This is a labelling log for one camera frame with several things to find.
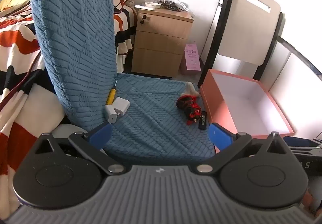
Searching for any pink paper bag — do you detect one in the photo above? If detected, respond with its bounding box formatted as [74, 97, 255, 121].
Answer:
[185, 41, 202, 72]

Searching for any beige tooth-shaped toy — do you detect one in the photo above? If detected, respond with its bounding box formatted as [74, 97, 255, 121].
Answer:
[185, 82, 201, 98]

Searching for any black usb stick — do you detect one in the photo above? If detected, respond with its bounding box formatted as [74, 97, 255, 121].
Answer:
[198, 112, 207, 131]

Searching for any flat white box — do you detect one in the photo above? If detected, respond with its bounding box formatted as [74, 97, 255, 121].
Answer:
[134, 4, 156, 11]

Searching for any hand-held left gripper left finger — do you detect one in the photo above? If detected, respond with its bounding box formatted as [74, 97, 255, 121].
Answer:
[35, 123, 125, 175]

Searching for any blue textured towel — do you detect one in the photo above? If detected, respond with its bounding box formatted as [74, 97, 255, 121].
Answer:
[29, 0, 217, 159]

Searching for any yellow pillow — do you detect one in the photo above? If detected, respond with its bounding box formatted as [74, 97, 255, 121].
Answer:
[0, 0, 32, 12]

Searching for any cluster of small glass bottles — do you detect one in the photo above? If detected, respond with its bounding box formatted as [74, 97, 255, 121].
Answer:
[146, 0, 192, 12]

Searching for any dark red cable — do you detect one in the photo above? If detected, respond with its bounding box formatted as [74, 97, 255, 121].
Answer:
[0, 50, 42, 112]

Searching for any white charger plug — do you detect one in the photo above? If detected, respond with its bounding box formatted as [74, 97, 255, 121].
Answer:
[113, 97, 131, 117]
[105, 104, 119, 123]

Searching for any striped orange black white blanket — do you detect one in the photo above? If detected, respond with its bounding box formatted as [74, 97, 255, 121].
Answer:
[0, 0, 139, 216]

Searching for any wooden three-drawer nightstand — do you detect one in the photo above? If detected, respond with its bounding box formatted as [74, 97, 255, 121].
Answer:
[131, 6, 195, 80]

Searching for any yellow screwdriver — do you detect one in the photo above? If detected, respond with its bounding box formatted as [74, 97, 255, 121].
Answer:
[106, 80, 118, 105]

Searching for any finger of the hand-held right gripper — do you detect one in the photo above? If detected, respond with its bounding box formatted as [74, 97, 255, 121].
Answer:
[283, 136, 322, 150]

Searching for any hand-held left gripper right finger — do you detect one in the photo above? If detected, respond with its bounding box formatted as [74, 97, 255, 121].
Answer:
[197, 122, 290, 174]

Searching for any red and black toy figure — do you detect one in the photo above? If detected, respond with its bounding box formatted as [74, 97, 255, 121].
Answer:
[176, 95, 203, 126]

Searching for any white chair with black frame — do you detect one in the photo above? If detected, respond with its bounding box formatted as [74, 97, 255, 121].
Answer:
[197, 0, 284, 89]

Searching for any black curved metal frame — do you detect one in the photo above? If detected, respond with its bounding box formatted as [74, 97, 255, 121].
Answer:
[277, 35, 322, 76]

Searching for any pink cardboard box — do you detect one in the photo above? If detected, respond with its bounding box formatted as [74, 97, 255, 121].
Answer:
[200, 68, 295, 139]

